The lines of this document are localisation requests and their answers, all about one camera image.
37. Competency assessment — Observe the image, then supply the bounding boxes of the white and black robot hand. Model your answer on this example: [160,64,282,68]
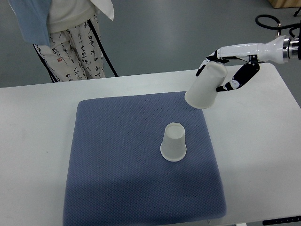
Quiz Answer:
[196,36,292,92]

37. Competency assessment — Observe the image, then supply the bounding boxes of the white paper cup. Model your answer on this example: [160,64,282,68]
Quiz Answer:
[184,62,228,109]
[160,122,187,162]

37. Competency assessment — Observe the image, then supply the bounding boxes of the wooden box corner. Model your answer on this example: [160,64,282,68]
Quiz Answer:
[268,0,301,8]

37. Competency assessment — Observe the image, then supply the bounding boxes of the black stand leg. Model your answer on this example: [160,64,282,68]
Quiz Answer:
[293,7,301,17]

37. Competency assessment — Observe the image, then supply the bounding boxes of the white paper cup on mat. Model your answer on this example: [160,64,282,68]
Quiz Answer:
[160,122,187,162]

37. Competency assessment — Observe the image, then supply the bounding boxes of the black table control panel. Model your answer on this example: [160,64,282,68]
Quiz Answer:
[262,216,301,226]

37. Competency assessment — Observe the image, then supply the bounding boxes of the blue-grey fabric mat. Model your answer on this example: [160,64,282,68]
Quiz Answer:
[63,92,226,226]

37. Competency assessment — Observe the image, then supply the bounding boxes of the person in patterned trousers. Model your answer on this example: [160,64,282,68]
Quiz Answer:
[9,0,114,82]

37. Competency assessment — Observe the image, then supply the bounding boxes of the black cable on floor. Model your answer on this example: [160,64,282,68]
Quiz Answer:
[255,14,301,37]

